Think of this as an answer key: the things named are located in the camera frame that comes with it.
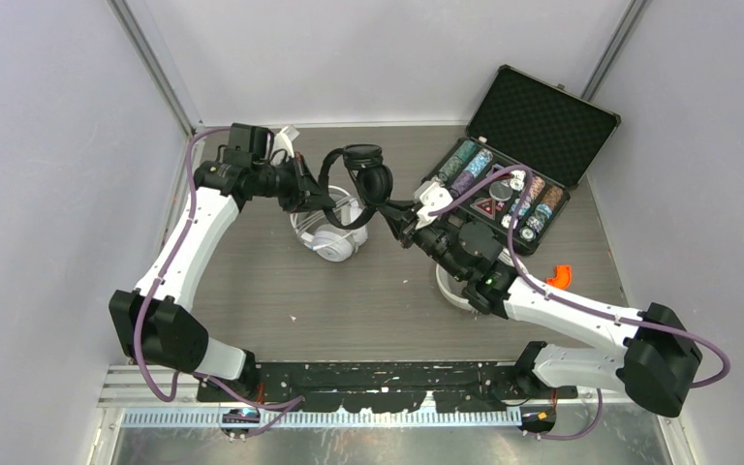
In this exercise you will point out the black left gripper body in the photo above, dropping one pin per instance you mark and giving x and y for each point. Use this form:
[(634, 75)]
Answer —
[(288, 182)]

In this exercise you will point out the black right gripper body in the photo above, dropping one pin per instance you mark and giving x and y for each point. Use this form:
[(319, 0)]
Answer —
[(436, 238)]

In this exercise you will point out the large white grey headphones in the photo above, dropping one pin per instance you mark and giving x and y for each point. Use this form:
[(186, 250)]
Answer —
[(452, 289)]

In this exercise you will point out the black headphones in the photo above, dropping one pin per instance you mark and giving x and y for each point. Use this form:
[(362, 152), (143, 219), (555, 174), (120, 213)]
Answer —
[(373, 180)]

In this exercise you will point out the small white headphones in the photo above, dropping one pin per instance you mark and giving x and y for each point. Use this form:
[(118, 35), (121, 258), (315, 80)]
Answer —
[(332, 244)]

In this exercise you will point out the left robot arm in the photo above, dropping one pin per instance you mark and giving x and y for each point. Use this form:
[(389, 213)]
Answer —
[(154, 321)]

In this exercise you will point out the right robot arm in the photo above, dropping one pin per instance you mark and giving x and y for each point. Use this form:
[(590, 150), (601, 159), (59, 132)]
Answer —
[(647, 354)]

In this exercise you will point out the orange curved plastic piece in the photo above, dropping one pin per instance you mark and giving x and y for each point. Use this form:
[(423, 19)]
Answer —
[(562, 276)]

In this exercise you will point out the black poker chip case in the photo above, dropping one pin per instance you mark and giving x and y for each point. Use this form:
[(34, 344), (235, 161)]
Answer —
[(534, 142)]

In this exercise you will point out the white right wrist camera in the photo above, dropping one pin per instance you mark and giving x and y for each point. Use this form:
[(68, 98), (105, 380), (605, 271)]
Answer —
[(431, 199)]

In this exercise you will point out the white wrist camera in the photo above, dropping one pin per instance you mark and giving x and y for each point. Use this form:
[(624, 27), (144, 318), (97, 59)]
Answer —
[(431, 199), (284, 141)]

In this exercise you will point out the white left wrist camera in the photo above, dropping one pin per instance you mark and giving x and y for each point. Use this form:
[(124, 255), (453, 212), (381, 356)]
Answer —
[(284, 141)]

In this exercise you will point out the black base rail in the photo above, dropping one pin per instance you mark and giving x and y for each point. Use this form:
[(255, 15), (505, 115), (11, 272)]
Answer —
[(385, 386)]

